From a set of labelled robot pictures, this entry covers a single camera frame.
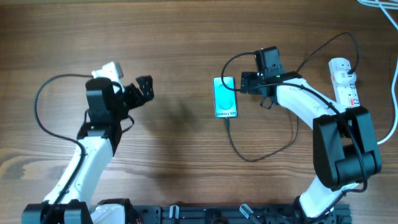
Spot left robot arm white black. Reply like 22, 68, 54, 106
21, 76, 154, 223

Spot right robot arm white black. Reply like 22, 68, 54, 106
240, 47, 382, 223

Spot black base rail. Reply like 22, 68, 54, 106
131, 204, 353, 224

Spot white charger plug adapter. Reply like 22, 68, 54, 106
331, 70, 356, 85

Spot cyan screen smartphone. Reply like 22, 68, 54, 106
213, 77, 238, 118

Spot white cables top corner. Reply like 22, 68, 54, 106
356, 0, 398, 32

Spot white power strip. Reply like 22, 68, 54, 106
328, 58, 360, 108

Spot white power strip cord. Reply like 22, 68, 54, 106
376, 55, 398, 146

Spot black usb charger cable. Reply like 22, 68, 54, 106
224, 32, 361, 163

